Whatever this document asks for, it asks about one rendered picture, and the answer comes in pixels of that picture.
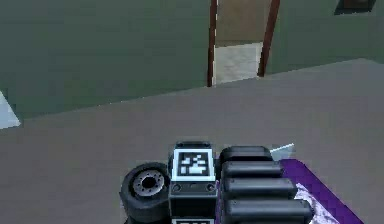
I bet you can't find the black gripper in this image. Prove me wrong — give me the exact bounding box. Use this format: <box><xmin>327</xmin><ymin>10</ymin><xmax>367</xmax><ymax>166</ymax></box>
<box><xmin>119</xmin><ymin>161</ymin><xmax>172</xmax><ymax>224</ymax></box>

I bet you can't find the dark framed wall picture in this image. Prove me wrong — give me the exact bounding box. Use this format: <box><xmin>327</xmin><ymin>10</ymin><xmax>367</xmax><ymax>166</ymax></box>
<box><xmin>334</xmin><ymin>0</ymin><xmax>376</xmax><ymax>16</ymax></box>

